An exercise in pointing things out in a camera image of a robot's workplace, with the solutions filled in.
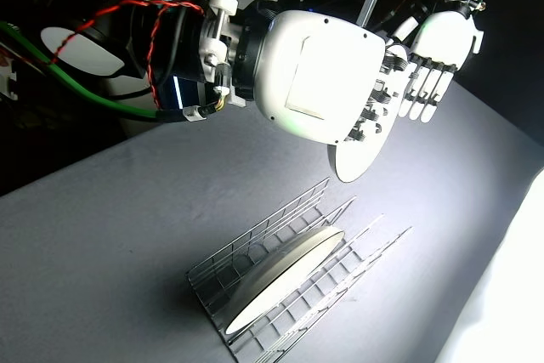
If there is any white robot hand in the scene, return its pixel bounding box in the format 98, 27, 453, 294
252, 9, 410, 146
389, 9, 485, 123

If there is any white plate with leaf print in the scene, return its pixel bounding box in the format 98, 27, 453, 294
326, 42, 410, 184

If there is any plain white plate dark rim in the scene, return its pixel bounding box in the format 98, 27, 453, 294
224, 226, 347, 336

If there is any grey table cloth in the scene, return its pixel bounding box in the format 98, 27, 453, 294
0, 80, 544, 363

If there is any metal wire dish rack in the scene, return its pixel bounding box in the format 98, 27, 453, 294
184, 176, 414, 363

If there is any red black twisted wire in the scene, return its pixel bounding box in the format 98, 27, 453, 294
48, 0, 206, 110

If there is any thick green cable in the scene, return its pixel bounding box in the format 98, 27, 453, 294
0, 20, 173, 121

